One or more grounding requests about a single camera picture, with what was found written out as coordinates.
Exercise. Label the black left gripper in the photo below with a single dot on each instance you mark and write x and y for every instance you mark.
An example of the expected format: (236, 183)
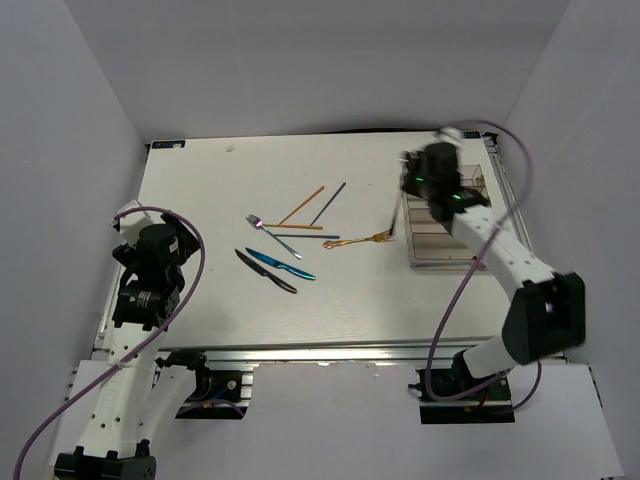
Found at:
(186, 240)

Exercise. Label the teal chopstick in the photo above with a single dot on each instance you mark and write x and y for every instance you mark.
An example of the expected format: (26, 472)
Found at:
(309, 236)

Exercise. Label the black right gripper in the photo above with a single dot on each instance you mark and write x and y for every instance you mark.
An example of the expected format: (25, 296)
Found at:
(407, 178)

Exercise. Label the dark blue chopstick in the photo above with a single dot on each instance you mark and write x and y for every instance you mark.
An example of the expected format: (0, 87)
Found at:
(328, 203)

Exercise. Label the blue iridescent knife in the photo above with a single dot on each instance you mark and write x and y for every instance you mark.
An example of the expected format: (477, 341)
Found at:
(280, 265)

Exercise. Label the blue label sticker left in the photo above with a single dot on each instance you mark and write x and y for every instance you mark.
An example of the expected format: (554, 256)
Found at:
(168, 144)

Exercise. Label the clear compartment organizer tray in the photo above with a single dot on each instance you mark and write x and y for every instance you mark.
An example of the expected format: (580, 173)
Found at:
(430, 245)

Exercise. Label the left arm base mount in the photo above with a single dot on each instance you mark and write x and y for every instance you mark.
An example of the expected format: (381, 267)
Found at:
(217, 393)

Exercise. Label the orange chopstick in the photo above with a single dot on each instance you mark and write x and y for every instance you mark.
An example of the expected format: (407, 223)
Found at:
(302, 205)
(295, 226)

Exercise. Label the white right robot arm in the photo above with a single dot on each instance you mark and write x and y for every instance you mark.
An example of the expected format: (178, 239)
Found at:
(547, 312)

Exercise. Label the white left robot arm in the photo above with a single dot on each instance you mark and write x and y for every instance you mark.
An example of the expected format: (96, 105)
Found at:
(139, 396)

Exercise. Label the iridescent silver fork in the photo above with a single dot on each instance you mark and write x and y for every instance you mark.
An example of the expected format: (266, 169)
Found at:
(257, 223)

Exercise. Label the gold fork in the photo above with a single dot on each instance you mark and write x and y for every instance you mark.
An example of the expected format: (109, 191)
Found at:
(381, 237)

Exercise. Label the black knife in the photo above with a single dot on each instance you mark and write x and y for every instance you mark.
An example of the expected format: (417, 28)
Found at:
(265, 273)

